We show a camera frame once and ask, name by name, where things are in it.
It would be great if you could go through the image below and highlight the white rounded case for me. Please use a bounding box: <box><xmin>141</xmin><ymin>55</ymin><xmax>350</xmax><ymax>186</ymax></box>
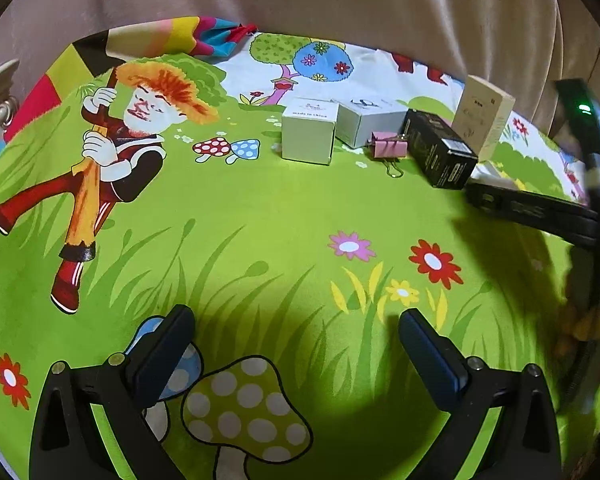
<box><xmin>468</xmin><ymin>162</ymin><xmax>518</xmax><ymax>191</ymax></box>

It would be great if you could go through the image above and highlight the person's right hand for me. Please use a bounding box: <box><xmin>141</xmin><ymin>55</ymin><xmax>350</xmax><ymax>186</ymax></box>
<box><xmin>554</xmin><ymin>288</ymin><xmax>600</xmax><ymax>358</ymax></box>

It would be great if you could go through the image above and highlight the tall beige box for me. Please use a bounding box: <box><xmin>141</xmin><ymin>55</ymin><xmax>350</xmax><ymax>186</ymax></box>
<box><xmin>452</xmin><ymin>75</ymin><xmax>516</xmax><ymax>162</ymax></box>

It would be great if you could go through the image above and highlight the black gold box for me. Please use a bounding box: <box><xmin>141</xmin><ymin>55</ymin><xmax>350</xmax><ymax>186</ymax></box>
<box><xmin>403</xmin><ymin>110</ymin><xmax>478</xmax><ymax>190</ymax></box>

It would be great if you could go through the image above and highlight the beige curtain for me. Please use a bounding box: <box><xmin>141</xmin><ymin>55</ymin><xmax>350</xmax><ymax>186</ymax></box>
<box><xmin>0</xmin><ymin>0</ymin><xmax>600</xmax><ymax>129</ymax></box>

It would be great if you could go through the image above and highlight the pink binder clip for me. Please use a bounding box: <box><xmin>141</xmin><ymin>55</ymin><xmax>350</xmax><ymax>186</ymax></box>
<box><xmin>366</xmin><ymin>131</ymin><xmax>407</xmax><ymax>179</ymax></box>

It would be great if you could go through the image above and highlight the long white box black logo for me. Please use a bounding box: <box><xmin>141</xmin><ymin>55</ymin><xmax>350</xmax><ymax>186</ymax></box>
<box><xmin>335</xmin><ymin>96</ymin><xmax>407</xmax><ymax>148</ymax></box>

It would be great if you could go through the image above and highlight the colourful cartoon tablecloth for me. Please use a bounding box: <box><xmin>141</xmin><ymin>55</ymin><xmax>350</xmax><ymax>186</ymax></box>
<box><xmin>0</xmin><ymin>16</ymin><xmax>569</xmax><ymax>479</ymax></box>

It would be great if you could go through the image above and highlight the white box with red logo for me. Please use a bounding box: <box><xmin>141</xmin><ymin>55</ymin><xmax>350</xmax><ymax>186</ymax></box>
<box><xmin>280</xmin><ymin>98</ymin><xmax>339</xmax><ymax>166</ymax></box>

